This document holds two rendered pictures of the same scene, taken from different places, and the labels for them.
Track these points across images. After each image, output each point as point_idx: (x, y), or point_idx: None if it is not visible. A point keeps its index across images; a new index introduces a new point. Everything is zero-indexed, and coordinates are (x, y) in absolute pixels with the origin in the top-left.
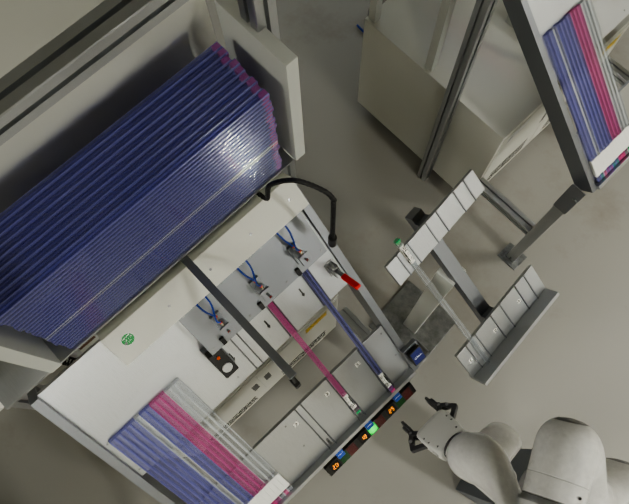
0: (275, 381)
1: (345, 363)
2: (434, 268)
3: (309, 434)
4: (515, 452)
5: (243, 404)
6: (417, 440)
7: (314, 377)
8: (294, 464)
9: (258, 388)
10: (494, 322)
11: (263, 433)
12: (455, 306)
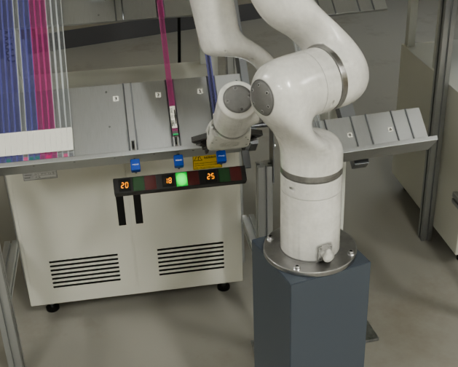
0: (147, 274)
1: (189, 80)
2: (384, 296)
3: (120, 120)
4: (261, 53)
5: (100, 239)
6: (205, 146)
7: (189, 317)
8: (90, 137)
9: (123, 226)
10: (352, 127)
11: (101, 332)
12: (386, 329)
